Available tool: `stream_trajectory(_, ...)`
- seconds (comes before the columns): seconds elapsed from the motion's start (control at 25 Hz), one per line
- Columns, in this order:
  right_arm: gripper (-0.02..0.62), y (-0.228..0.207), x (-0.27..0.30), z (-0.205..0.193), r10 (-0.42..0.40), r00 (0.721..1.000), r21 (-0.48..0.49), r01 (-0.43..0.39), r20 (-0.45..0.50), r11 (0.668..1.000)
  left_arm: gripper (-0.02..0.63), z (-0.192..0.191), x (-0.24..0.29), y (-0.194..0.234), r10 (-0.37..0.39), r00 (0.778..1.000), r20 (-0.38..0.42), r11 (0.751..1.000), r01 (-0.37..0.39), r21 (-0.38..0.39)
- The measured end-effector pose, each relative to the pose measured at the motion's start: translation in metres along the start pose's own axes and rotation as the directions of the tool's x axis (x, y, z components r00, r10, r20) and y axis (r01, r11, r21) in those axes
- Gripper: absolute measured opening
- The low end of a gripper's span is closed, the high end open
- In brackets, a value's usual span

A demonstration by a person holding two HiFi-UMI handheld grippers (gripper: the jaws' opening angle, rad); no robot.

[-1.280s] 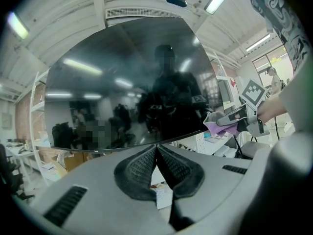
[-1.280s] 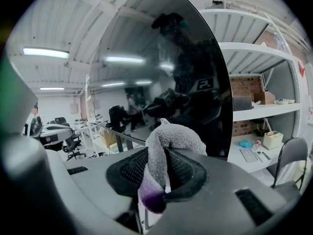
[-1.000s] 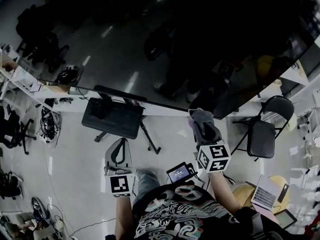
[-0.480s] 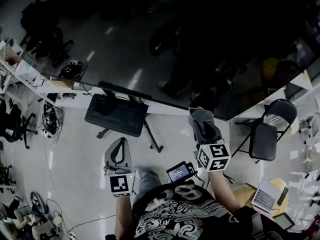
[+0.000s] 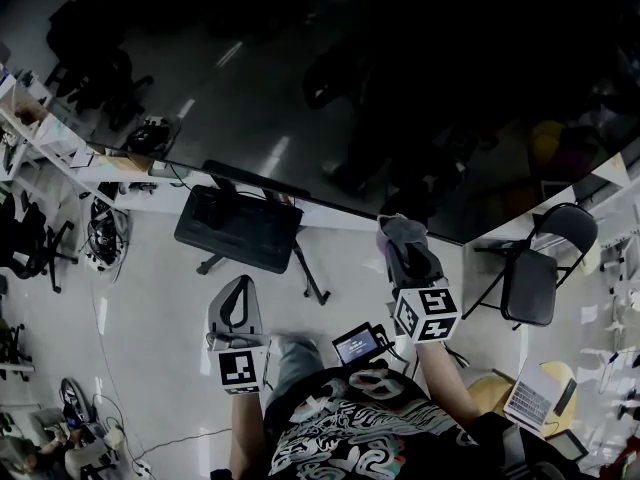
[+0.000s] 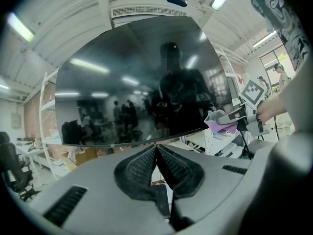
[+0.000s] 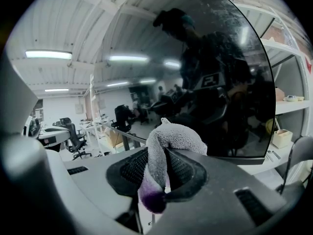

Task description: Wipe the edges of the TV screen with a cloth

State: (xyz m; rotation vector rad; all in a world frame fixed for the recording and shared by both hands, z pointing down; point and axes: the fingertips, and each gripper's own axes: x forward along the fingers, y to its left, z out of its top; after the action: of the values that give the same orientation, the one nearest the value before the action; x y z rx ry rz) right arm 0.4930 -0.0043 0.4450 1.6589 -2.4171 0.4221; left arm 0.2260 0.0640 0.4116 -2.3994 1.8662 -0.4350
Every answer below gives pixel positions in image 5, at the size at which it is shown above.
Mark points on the dark tablet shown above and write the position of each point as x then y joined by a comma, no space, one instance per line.
570,445

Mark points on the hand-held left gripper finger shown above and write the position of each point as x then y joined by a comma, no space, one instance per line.
220,313
254,313

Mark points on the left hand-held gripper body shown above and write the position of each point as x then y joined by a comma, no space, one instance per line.
240,368

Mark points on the silver laptop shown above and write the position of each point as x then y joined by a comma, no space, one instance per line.
530,398

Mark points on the person's black patterned shirt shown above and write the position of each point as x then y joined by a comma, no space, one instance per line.
350,433

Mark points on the small black display device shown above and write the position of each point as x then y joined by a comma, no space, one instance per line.
356,345

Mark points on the round wooden table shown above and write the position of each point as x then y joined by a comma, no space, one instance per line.
550,370

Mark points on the person's grey jeans leg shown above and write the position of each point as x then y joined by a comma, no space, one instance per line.
295,368

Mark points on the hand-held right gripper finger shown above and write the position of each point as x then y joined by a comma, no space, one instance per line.
395,265
424,265

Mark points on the black phone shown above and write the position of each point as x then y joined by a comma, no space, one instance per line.
565,397

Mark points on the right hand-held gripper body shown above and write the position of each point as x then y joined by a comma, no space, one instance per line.
430,313

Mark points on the grey cloth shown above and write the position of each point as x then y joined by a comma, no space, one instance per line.
400,228

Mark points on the large black monitor screen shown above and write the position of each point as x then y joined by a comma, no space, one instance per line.
350,93

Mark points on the black folding chair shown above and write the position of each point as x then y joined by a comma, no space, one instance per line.
532,283

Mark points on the person's left forearm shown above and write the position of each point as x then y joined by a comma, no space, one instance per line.
246,433

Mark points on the person's right forearm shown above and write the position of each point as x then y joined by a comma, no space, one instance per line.
442,383

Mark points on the black office chair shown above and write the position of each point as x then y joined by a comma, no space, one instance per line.
12,353
30,243

